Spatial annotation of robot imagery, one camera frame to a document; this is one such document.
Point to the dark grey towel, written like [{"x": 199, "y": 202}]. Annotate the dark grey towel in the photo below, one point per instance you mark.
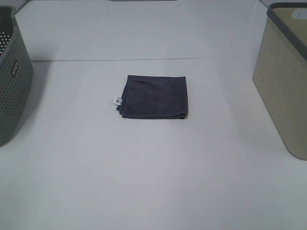
[{"x": 153, "y": 97}]

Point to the grey perforated plastic basket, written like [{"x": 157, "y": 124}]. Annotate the grey perforated plastic basket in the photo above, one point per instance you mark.
[{"x": 16, "y": 73}]

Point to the beige basket with grey rim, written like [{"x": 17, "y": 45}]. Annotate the beige basket with grey rim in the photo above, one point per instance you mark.
[{"x": 280, "y": 74}]

